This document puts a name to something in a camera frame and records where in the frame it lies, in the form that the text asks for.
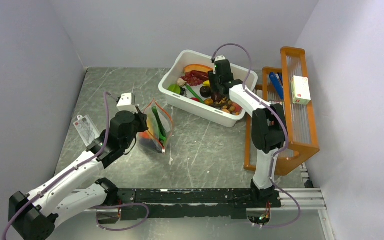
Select clear zip top bag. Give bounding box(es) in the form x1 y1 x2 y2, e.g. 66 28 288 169
138 99 174 154

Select dark green toy cucumber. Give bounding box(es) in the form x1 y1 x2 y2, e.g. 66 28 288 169
152 106 167 140

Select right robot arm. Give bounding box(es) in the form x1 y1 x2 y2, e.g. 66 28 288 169
208 56 288 207

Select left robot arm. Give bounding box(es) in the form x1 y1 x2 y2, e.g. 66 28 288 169
6 110 149 240

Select white plastic food bin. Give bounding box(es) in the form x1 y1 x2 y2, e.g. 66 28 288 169
158 50 258 128

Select green toy lime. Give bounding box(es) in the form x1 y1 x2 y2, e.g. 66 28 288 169
167 84 182 95

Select white tag card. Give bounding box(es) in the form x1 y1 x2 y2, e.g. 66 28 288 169
73 115 100 147

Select red toy grapes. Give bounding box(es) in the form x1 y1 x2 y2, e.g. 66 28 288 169
181 70 209 87

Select orange toy melon slice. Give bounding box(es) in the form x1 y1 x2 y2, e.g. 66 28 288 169
183 64 213 73

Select orange wooden rack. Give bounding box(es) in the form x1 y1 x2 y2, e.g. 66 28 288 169
254 46 320 176

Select white small carton box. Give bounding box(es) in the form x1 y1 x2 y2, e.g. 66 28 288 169
291 75 311 106

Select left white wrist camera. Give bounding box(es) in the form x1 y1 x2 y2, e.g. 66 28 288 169
116 92 139 114

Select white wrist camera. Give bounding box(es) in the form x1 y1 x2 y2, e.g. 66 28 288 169
116 92 139 114
211 55 226 65

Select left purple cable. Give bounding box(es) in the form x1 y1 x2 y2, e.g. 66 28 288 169
1 91 151 240

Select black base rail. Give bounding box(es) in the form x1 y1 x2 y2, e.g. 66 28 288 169
102 187 282 221

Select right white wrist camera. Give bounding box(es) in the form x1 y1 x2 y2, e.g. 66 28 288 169
211 55 226 65

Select blue handled tool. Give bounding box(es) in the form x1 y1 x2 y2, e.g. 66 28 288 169
269 72 284 100

